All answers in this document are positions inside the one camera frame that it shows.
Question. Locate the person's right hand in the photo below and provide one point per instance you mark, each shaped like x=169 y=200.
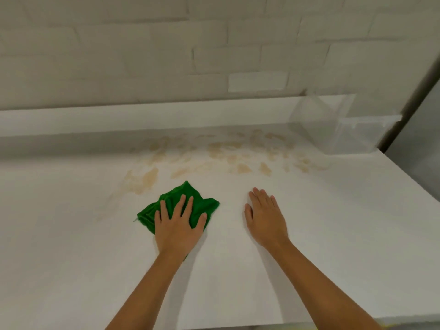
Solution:
x=266 y=225

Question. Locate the person's left hand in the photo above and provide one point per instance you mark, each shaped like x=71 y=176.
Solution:
x=175 y=235

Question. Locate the person's right middle finger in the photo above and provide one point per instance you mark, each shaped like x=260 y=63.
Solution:
x=261 y=199

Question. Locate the person's right thumb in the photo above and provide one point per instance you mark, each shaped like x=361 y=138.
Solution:
x=248 y=214

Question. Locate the person's left little finger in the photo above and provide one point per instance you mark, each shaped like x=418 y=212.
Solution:
x=157 y=219

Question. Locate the person's left thumb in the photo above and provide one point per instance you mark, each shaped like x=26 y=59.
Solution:
x=200 y=223

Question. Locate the person's right little finger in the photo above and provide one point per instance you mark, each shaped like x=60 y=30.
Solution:
x=274 y=205

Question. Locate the person's left middle finger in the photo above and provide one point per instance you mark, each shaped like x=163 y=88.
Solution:
x=178 y=207

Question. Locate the green cleaning cloth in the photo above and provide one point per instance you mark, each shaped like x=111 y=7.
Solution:
x=187 y=199

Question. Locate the person's left forearm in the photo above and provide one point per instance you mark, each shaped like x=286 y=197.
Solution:
x=149 y=295

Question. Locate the person's right forearm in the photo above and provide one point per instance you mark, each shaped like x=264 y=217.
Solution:
x=318 y=292

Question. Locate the brown spill stains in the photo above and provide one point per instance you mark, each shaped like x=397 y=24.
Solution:
x=220 y=154

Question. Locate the clear plastic container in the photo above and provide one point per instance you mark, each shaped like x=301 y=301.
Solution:
x=343 y=128

